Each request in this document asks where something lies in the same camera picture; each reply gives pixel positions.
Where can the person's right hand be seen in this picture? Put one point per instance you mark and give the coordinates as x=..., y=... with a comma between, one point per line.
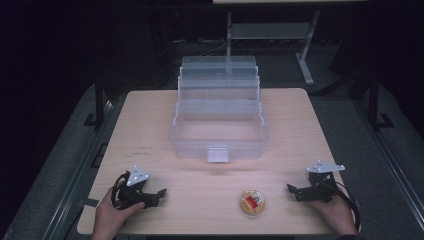
x=336, y=213

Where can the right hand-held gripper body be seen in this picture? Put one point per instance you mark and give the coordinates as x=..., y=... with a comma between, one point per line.
x=320, y=186

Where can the grey tape strip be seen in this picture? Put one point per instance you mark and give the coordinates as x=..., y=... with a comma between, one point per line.
x=89, y=202

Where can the grey metal stand with shelf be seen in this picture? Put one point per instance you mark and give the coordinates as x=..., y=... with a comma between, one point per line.
x=270, y=30

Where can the round packaged pastry red label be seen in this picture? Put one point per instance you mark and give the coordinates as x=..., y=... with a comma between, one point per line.
x=252, y=202

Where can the black upright post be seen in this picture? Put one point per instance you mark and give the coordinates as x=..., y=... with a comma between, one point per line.
x=99, y=100
x=374, y=100

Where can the person's left hand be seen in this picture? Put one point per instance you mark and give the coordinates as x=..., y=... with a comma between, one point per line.
x=108, y=216

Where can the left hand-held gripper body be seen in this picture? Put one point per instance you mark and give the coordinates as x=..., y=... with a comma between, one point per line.
x=133, y=188

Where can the clear plastic tiered storage box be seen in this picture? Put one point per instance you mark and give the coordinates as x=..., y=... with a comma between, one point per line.
x=186, y=133

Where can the aluminium frame rail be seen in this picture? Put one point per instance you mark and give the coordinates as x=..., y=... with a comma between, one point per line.
x=393, y=166
x=80, y=173

